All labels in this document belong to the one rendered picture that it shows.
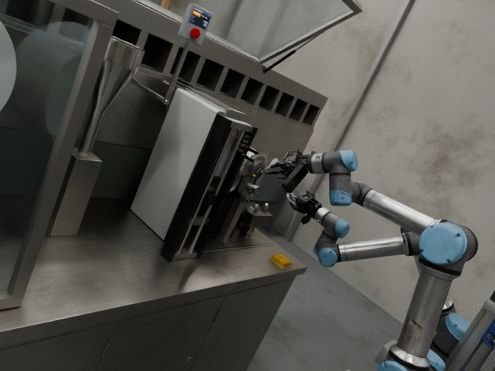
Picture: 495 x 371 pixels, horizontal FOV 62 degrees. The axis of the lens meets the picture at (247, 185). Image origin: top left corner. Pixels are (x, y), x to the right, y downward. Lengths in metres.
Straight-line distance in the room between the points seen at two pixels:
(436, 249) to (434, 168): 3.20
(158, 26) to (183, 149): 0.45
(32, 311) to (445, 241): 1.07
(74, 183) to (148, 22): 0.64
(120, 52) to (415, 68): 3.80
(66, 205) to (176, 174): 0.42
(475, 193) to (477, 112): 0.76
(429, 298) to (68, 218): 1.10
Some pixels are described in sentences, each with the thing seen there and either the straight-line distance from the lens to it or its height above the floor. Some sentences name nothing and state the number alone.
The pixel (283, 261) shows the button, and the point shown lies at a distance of 1.86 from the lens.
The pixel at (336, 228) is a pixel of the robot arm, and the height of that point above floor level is 1.16.
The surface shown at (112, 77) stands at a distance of 1.27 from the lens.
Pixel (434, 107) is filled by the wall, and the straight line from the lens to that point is 4.54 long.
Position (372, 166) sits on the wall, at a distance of 4.64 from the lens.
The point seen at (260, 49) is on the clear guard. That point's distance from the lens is 2.02.
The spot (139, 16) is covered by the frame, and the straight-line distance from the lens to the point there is 1.60.
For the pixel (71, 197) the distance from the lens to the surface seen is 1.38.
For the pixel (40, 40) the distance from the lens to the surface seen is 0.86.
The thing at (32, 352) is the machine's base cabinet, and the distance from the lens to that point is 1.21.
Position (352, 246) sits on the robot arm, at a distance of 1.75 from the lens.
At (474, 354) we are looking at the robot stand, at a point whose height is 1.07.
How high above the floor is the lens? 1.60
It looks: 14 degrees down
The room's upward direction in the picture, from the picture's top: 25 degrees clockwise
